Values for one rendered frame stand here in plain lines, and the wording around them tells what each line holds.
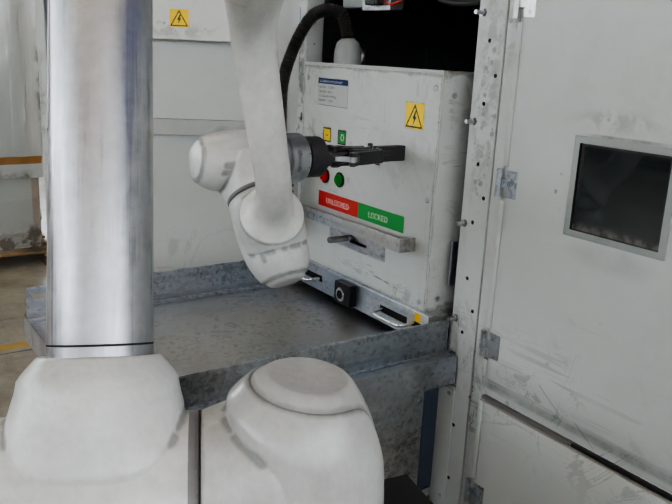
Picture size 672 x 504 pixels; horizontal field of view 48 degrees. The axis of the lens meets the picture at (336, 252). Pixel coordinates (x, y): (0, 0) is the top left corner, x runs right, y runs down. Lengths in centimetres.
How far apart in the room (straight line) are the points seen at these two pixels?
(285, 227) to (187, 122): 81
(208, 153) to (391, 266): 51
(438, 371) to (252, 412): 84
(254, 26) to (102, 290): 42
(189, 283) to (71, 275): 109
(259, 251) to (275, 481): 57
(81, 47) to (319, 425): 41
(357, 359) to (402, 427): 20
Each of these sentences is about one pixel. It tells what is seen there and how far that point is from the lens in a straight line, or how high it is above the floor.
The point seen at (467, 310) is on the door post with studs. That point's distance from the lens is 148.
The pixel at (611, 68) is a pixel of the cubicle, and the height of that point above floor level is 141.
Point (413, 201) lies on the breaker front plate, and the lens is 150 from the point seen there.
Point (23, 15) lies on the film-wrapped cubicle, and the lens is 511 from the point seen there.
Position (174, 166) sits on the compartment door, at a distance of 197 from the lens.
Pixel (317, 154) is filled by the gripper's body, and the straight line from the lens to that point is 136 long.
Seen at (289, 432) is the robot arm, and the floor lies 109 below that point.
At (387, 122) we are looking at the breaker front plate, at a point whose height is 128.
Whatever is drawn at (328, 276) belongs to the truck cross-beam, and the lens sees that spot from 176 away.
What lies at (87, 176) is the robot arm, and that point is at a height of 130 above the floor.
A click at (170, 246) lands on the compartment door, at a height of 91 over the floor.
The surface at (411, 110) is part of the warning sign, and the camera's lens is 150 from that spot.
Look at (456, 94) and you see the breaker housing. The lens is 145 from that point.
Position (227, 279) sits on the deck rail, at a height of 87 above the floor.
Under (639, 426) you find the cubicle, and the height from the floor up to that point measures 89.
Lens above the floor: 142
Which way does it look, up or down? 15 degrees down
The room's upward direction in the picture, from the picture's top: 3 degrees clockwise
